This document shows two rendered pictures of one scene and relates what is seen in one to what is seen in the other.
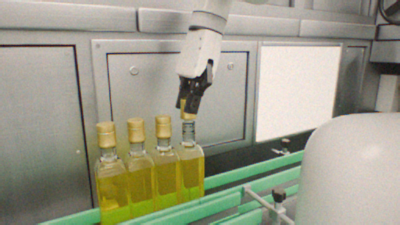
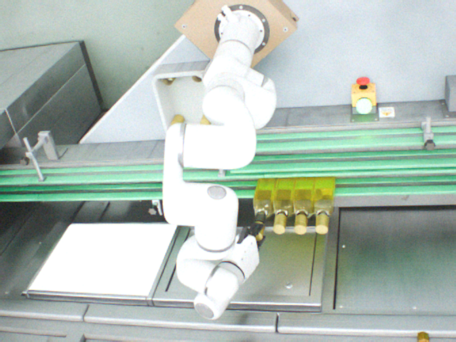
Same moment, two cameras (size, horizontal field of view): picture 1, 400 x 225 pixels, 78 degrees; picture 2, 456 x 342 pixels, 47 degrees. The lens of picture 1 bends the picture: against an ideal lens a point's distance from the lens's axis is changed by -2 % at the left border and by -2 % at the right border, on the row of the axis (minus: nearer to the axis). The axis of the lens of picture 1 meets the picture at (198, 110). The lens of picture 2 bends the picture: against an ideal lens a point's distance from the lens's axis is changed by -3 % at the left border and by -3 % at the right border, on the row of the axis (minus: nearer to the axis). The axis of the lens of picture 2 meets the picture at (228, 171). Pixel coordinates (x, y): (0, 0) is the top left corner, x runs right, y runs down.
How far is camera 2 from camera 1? 1.08 m
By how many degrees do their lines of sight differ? 39
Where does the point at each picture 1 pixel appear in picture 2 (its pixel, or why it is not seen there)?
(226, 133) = not seen: hidden behind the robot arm
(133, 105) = (294, 263)
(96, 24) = (313, 315)
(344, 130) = (265, 117)
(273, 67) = (138, 277)
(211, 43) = (235, 252)
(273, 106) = (146, 248)
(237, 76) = not seen: hidden behind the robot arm
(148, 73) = (276, 282)
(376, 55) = not seen: outside the picture
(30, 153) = (378, 250)
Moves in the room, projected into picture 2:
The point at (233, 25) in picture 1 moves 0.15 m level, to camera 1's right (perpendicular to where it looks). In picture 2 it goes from (176, 313) to (124, 294)
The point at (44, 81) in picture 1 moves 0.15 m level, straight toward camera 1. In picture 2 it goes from (360, 290) to (355, 249)
